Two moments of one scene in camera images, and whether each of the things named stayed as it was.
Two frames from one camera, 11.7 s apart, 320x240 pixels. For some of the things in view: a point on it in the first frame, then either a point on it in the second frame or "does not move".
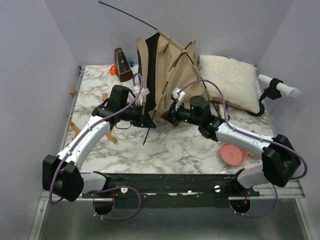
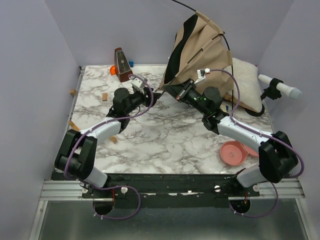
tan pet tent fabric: x=165 y=66 to x=199 y=44
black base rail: x=172 y=190 does not move
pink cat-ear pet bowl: x=232 y=155 does not move
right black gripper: x=172 y=116 to x=180 y=91
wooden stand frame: x=110 y=135 does not move
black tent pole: x=164 y=90 to x=161 y=91
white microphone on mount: x=274 y=91 does not move
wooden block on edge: x=73 y=92 does not move
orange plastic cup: x=112 y=70 does not move
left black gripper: x=140 y=121 to x=147 y=101
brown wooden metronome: x=123 y=70 does not move
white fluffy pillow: x=239 y=80 does not move
